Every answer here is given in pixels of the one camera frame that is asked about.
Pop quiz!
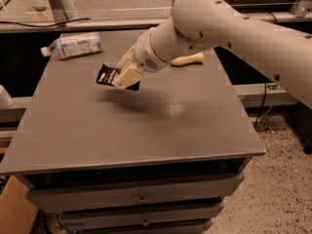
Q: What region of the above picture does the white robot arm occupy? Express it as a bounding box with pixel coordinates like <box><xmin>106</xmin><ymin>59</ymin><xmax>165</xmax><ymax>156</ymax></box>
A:
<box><xmin>112</xmin><ymin>0</ymin><xmax>312</xmax><ymax>107</ymax></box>

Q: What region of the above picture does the grey drawer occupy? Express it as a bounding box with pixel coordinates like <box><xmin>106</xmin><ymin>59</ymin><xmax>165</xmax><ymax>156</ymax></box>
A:
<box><xmin>60</xmin><ymin>201</ymin><xmax>223</xmax><ymax>230</ymax></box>
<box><xmin>26</xmin><ymin>173</ymin><xmax>245</xmax><ymax>213</ymax></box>

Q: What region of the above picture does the black rxbar chocolate wrapper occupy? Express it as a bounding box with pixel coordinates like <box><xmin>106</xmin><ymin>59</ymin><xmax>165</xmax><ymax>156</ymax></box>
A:
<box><xmin>96</xmin><ymin>64</ymin><xmax>140</xmax><ymax>91</ymax></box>

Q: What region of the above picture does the yellow sponge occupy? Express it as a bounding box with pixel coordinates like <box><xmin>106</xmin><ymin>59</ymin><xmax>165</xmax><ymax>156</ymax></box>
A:
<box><xmin>171</xmin><ymin>53</ymin><xmax>205</xmax><ymax>66</ymax></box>

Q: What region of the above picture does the grey metal rail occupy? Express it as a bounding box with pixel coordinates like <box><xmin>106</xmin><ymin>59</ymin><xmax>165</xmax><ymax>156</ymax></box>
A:
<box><xmin>0</xmin><ymin>12</ymin><xmax>312</xmax><ymax>33</ymax></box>

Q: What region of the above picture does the top grey drawer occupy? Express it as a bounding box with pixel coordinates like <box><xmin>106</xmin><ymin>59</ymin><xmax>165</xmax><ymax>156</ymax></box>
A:
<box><xmin>26</xmin><ymin>173</ymin><xmax>245</xmax><ymax>213</ymax></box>

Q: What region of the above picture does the blue plastic water bottle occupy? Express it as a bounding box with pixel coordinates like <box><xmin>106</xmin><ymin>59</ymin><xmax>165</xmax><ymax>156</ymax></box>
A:
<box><xmin>41</xmin><ymin>32</ymin><xmax>102</xmax><ymax>59</ymax></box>

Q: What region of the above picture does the middle grey drawer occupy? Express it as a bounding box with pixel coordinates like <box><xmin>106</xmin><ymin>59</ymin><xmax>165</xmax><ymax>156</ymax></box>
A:
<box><xmin>60</xmin><ymin>201</ymin><xmax>223</xmax><ymax>230</ymax></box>

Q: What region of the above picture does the brown cardboard box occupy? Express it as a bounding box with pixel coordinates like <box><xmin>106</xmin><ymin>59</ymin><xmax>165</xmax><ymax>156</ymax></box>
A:
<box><xmin>0</xmin><ymin>176</ymin><xmax>38</xmax><ymax>234</ymax></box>

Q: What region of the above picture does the black cable on rail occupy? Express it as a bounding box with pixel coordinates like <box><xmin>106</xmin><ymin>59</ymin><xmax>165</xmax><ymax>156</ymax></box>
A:
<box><xmin>0</xmin><ymin>17</ymin><xmax>92</xmax><ymax>28</ymax></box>

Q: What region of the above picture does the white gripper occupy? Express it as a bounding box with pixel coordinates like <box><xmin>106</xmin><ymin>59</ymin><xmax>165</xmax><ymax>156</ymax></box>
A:
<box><xmin>112</xmin><ymin>27</ymin><xmax>168</xmax><ymax>89</ymax></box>

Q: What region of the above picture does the grey drawer cabinet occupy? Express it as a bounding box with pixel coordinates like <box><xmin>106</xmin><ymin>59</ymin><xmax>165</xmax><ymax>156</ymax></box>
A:
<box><xmin>0</xmin><ymin>31</ymin><xmax>264</xmax><ymax>234</ymax></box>

